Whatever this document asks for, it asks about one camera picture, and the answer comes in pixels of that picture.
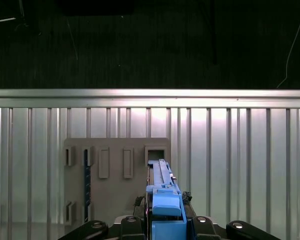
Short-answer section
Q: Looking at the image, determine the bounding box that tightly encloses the hard disk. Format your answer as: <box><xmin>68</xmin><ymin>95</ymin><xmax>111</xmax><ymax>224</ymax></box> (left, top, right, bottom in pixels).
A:
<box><xmin>145</xmin><ymin>158</ymin><xmax>191</xmax><ymax>240</ymax></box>

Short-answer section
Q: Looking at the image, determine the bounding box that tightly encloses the grey parts rack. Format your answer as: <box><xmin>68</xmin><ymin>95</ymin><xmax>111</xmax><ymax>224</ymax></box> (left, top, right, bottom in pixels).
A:
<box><xmin>63</xmin><ymin>136</ymin><xmax>171</xmax><ymax>226</ymax></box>

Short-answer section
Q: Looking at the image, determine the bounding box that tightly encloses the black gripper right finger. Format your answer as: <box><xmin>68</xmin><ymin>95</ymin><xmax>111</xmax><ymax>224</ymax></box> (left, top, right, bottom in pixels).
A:
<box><xmin>181</xmin><ymin>191</ymin><xmax>281</xmax><ymax>240</ymax></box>

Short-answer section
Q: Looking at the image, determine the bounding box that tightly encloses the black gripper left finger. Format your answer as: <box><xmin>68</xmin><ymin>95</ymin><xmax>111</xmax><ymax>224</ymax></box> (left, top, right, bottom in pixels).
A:
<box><xmin>57</xmin><ymin>196</ymin><xmax>147</xmax><ymax>240</ymax></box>

